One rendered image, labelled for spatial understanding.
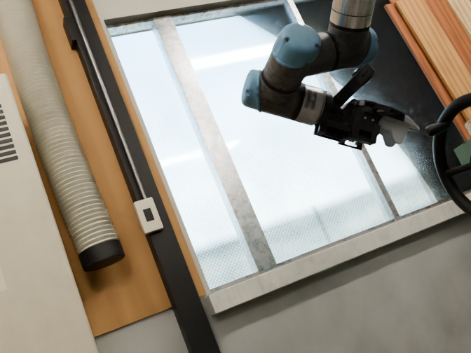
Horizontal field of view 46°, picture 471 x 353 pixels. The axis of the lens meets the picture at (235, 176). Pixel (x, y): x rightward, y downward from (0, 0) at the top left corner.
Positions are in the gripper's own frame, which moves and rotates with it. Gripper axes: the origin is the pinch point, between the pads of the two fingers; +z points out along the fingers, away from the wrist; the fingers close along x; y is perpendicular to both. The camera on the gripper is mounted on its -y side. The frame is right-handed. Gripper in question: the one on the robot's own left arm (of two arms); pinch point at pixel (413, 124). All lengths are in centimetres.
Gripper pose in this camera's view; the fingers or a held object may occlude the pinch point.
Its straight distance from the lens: 119.7
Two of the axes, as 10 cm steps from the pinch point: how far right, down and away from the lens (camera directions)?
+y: -2.2, 9.6, -1.8
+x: 2.0, -1.4, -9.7
